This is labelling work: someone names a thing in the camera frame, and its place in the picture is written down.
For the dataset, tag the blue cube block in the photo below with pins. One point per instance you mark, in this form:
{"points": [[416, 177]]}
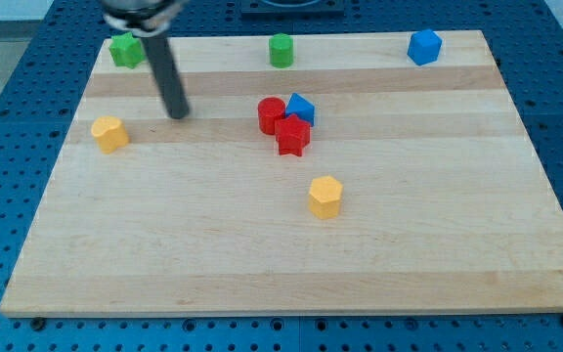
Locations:
{"points": [[424, 47]]}

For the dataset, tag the red cylinder block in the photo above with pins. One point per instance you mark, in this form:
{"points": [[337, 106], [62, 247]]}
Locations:
{"points": [[270, 110]]}

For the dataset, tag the yellow heart block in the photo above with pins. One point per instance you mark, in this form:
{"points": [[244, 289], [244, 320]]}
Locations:
{"points": [[109, 133]]}

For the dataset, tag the light wooden board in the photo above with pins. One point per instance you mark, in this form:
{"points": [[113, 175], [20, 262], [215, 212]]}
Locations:
{"points": [[445, 210]]}

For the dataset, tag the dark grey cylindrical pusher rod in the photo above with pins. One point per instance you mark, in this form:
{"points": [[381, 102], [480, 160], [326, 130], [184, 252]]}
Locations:
{"points": [[166, 75]]}

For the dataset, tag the green star block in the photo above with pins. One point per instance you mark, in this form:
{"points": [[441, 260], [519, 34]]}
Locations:
{"points": [[126, 50]]}

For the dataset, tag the blue triangle block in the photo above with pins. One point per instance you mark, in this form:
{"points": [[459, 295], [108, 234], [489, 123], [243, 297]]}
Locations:
{"points": [[300, 106]]}

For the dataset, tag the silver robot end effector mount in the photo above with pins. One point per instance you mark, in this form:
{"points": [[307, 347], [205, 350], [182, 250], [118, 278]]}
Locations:
{"points": [[144, 18]]}

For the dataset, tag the yellow hexagon block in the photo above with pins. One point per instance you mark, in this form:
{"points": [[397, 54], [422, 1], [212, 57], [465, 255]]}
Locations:
{"points": [[325, 196]]}

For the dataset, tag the green cylinder block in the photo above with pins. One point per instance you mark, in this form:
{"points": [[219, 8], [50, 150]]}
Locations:
{"points": [[281, 53]]}

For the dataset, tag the red star block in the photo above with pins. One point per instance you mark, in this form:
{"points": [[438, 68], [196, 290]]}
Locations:
{"points": [[292, 134]]}

